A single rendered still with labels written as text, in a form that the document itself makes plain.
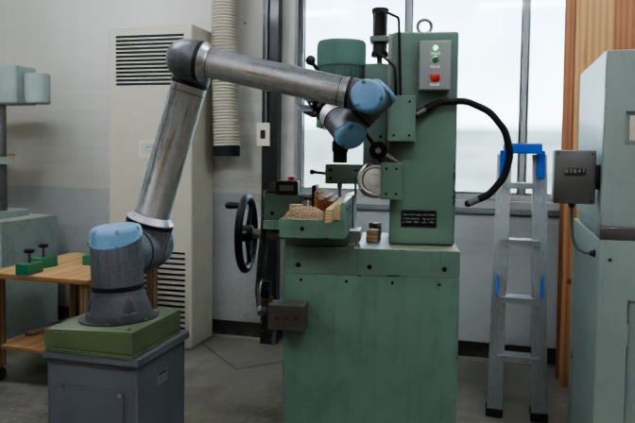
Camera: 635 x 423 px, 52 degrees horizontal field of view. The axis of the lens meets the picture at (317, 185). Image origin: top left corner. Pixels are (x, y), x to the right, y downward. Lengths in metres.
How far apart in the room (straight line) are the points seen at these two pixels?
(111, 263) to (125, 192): 1.94
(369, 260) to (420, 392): 0.46
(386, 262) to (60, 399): 1.05
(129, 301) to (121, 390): 0.24
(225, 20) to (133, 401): 2.40
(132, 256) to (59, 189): 2.56
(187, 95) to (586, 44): 2.13
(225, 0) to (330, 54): 1.59
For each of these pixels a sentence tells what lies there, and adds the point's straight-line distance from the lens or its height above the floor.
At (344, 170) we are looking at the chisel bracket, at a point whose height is 1.05.
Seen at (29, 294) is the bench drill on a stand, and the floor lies 0.26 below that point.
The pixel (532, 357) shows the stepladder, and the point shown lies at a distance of 2.97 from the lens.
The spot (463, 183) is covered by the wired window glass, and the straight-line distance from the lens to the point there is 3.68.
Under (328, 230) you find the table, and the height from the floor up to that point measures 0.87.
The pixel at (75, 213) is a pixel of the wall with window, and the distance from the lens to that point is 4.44.
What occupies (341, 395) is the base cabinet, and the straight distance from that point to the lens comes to 2.29.
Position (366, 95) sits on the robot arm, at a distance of 1.79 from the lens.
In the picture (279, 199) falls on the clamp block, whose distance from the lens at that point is 2.31.
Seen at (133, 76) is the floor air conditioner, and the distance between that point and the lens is 3.86.
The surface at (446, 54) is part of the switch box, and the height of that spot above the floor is 1.43.
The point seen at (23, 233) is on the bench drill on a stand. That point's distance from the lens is 4.11.
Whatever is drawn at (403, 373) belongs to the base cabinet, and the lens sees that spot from 2.25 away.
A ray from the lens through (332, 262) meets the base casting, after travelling 2.17.
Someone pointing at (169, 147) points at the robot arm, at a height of 1.12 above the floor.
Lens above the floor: 1.12
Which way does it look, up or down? 3 degrees down
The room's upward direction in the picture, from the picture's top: 1 degrees clockwise
